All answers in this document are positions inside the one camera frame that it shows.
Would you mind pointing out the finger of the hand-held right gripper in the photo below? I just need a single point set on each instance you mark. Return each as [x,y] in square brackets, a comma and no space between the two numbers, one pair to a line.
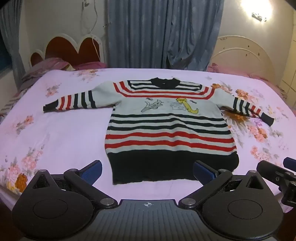
[291,163]
[268,169]

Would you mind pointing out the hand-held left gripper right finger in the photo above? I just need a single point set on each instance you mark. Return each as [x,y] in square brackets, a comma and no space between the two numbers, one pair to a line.
[203,172]

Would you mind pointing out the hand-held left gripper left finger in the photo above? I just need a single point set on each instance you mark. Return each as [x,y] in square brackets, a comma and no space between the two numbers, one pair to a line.
[91,171]

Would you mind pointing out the striped knit sweater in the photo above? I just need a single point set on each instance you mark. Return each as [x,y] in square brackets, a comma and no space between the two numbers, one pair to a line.
[171,129]

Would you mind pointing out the floral pink bedsheet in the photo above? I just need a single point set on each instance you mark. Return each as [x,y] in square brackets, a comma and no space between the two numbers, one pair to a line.
[57,139]

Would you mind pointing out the cream wardrobe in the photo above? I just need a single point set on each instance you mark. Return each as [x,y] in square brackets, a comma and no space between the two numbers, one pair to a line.
[289,71]

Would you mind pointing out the pink pillow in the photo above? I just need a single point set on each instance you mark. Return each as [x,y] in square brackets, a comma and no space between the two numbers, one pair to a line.
[231,70]

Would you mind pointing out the cream arched headboard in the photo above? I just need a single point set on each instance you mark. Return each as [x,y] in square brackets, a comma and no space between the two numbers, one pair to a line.
[242,51]

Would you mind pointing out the red heart-shaped headboard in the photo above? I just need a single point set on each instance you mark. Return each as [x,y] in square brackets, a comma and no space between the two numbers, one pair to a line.
[62,49]

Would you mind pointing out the small curtain hook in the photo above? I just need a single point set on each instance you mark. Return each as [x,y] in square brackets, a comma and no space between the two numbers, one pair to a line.
[104,25]

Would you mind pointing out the narrow blue-grey curtain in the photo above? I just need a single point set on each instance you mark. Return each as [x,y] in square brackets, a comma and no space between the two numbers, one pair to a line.
[12,46]

